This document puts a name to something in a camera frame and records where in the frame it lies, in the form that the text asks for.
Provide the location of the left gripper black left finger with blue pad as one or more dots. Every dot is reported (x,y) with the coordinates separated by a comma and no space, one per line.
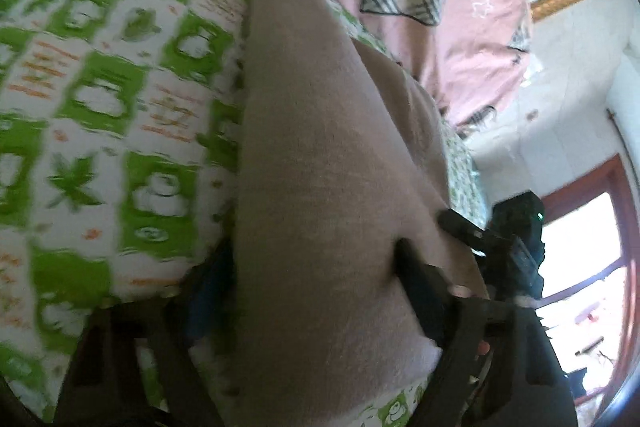
(132,364)

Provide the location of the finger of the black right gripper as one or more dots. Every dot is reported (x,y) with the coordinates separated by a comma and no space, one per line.
(486,242)

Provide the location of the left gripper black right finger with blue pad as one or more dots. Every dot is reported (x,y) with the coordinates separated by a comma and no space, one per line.
(497,366)

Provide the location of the beige knit sweater brown cuffs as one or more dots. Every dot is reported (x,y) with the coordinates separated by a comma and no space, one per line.
(341,155)

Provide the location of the red brown window frame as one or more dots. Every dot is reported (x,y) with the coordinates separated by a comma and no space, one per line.
(590,303)

